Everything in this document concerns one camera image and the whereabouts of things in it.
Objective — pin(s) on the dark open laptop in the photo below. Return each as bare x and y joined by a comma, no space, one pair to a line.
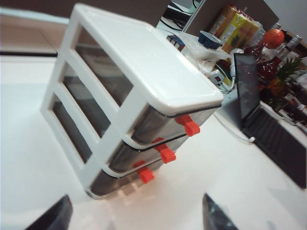
249,91

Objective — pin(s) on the Rubik's cube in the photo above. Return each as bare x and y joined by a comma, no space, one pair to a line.
176,43

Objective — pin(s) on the brown desk partition panel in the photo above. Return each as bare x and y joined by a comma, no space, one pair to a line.
211,12
120,7

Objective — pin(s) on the blue plastic tray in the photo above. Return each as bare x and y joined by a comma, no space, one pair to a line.
209,39

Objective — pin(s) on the white three-drawer organizer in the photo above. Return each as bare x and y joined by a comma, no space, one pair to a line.
134,52

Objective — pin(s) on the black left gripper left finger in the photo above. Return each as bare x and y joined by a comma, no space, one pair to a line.
57,220

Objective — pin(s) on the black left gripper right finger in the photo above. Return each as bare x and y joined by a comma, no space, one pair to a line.
213,220

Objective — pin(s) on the orange ball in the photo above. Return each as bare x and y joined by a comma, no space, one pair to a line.
273,38

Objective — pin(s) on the red gift packaging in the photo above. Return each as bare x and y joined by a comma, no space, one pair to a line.
266,64

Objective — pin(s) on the yellow cardboard box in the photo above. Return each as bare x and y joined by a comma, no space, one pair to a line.
237,26

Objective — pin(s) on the white power strip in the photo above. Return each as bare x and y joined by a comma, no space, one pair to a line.
220,80

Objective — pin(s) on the clear glass bottle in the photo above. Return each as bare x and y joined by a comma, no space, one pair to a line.
290,46

